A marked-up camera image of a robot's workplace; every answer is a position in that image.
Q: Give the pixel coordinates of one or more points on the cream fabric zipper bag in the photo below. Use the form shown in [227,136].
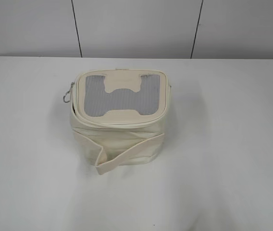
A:
[118,116]

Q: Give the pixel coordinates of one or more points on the silver ring zipper pull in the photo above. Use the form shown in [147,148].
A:
[70,93]

